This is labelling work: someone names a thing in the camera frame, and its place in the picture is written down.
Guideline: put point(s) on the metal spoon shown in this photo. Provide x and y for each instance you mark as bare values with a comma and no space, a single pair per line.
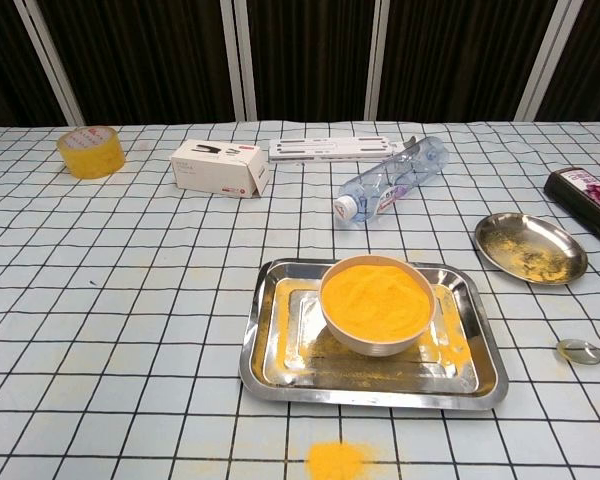
572,350

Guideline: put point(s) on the white stapler box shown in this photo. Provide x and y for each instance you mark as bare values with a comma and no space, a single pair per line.
210,170

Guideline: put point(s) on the white folded laptop stand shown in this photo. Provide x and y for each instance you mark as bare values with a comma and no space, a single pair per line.
330,149

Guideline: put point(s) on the dark bottle with purple label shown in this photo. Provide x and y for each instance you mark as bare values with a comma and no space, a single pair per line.
580,200

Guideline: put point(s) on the yellow packing tape roll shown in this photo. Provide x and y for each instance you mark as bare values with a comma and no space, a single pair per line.
90,160

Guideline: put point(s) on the black folding partition screen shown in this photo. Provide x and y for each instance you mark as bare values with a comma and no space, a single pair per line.
155,60

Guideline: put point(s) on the small rectangular steel tray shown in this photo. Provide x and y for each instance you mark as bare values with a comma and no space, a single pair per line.
300,320

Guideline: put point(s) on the large rectangular steel tray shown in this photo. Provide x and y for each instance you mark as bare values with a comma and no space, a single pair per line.
370,397

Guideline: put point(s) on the orange spill spot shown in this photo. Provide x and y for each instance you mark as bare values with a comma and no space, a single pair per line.
335,462

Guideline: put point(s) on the clear plastic water bottle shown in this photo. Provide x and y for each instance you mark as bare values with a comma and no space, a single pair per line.
395,175

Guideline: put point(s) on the round steel plate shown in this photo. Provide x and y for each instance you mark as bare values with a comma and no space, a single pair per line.
530,245

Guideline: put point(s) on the orange bowl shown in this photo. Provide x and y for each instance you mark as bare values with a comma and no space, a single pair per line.
370,345

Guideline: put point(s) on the checkered blue tablecloth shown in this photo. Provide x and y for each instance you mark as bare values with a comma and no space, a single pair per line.
130,275

